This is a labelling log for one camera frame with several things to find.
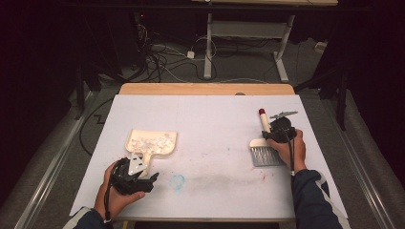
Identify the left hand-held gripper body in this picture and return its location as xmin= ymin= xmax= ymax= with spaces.
xmin=109 ymin=153 xmax=149 ymax=196

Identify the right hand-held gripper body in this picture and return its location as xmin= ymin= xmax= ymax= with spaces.
xmin=268 ymin=110 xmax=299 ymax=143

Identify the cream brush with grey bristles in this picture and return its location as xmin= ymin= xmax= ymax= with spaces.
xmin=248 ymin=108 xmax=287 ymax=168

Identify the cream plastic dustpan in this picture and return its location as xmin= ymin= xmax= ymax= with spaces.
xmin=124 ymin=128 xmax=179 ymax=177

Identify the pile of white paper scraps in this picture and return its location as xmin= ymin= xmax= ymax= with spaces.
xmin=130 ymin=133 xmax=175 ymax=153

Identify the person's left hand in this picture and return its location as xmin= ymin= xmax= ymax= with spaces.
xmin=94 ymin=160 xmax=146 ymax=220

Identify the person's right hand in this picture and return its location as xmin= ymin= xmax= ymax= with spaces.
xmin=266 ymin=129 xmax=308 ymax=174

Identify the black stand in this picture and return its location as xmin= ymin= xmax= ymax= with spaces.
xmin=71 ymin=60 xmax=127 ymax=121
xmin=294 ymin=63 xmax=350 ymax=132

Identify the wooden table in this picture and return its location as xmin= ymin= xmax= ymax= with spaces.
xmin=118 ymin=82 xmax=296 ymax=96

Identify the right hand-held gripper cable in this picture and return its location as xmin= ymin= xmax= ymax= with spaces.
xmin=287 ymin=135 xmax=296 ymax=177

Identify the hand-held gripper cable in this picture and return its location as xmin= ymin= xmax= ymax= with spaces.
xmin=103 ymin=165 xmax=113 ymax=224
xmin=287 ymin=135 xmax=296 ymax=177

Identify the left hand-held gripper cable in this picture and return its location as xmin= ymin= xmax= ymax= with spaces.
xmin=103 ymin=165 xmax=113 ymax=224

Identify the black cable loop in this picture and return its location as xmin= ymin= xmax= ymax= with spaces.
xmin=78 ymin=96 xmax=117 ymax=157

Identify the metal floor rail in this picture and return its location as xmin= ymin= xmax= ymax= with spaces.
xmin=318 ymin=94 xmax=397 ymax=229
xmin=13 ymin=91 xmax=96 ymax=229

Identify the white metal desk frame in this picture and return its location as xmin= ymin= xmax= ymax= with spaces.
xmin=203 ymin=11 xmax=296 ymax=83

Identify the tangle of floor cables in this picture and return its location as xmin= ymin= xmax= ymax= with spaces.
xmin=133 ymin=18 xmax=221 ymax=84

